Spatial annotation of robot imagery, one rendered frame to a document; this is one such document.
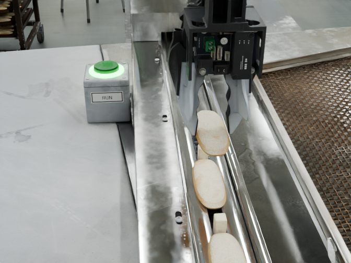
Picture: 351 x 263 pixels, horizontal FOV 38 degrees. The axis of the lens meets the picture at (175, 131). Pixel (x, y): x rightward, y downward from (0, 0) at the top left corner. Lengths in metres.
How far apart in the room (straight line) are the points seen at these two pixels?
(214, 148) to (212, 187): 0.07
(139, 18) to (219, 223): 0.56
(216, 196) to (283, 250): 0.10
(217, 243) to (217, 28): 0.22
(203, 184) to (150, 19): 0.48
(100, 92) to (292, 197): 0.33
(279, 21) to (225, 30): 0.84
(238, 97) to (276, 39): 0.63
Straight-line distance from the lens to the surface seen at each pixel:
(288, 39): 1.18
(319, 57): 0.85
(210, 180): 0.62
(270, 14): 1.35
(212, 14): 0.46
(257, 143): 0.77
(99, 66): 0.81
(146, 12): 1.01
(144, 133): 0.71
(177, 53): 0.53
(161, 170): 0.63
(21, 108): 0.90
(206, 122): 0.60
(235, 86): 0.56
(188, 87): 0.54
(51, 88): 0.95
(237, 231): 0.57
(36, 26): 3.35
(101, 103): 0.80
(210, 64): 0.48
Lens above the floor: 1.23
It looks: 31 degrees down
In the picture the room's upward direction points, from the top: straight up
